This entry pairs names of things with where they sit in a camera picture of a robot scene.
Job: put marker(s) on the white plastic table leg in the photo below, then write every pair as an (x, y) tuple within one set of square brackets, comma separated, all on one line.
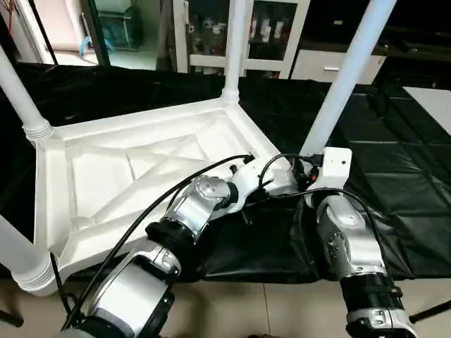
[(234, 49), (345, 77), (21, 98), (21, 260)]

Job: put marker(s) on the white plastic table top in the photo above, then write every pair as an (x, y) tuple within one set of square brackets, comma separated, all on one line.
[(141, 162)]

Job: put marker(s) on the black table mat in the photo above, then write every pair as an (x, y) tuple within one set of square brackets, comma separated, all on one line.
[(380, 155)]

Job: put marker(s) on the white drawer unit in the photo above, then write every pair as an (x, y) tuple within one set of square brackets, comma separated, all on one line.
[(338, 67)]

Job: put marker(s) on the white glass door cabinet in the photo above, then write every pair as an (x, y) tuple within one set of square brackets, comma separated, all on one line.
[(254, 35)]

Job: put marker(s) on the teal plastic stool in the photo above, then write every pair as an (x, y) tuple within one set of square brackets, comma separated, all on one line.
[(120, 24)]

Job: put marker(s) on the black metal table frame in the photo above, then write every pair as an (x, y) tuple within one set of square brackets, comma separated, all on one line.
[(430, 311)]

